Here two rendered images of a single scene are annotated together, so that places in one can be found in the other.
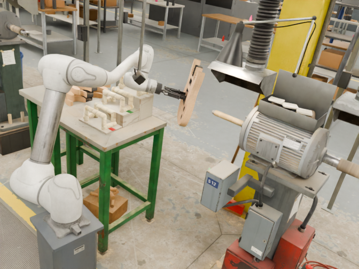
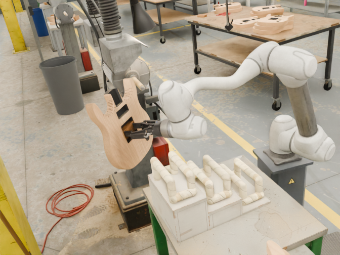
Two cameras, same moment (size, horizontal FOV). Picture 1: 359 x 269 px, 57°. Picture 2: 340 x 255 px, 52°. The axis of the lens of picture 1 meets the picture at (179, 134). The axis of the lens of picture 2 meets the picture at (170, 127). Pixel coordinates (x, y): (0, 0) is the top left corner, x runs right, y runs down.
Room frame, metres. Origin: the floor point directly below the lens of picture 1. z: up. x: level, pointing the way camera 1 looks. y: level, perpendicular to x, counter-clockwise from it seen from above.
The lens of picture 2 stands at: (3.18, 1.09, 2.00)
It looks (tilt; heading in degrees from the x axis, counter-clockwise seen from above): 28 degrees down; 217
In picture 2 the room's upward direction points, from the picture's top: 8 degrees counter-clockwise
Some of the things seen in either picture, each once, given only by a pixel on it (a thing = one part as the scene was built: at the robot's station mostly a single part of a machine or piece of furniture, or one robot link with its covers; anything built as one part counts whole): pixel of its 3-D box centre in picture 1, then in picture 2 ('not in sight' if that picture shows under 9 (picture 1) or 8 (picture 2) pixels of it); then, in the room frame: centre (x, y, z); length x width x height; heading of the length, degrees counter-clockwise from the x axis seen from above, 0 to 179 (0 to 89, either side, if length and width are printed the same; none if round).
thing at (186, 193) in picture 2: not in sight; (183, 194); (2.32, 0.45, 1.12); 0.11 x 0.03 x 0.03; 149
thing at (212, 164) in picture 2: (113, 95); (215, 167); (2.10, 0.48, 1.12); 0.20 x 0.03 x 0.03; 58
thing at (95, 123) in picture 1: (100, 123); (239, 190); (2.01, 0.54, 0.94); 0.27 x 0.15 x 0.01; 59
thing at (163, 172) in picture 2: not in sight; (162, 170); (2.31, 0.35, 1.20); 0.20 x 0.03 x 0.03; 58
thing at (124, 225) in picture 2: not in sight; (146, 193); (1.46, -0.57, 0.12); 0.61 x 0.51 x 0.25; 145
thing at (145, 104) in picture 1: (132, 102); (177, 201); (2.27, 0.38, 1.02); 0.27 x 0.15 x 0.17; 59
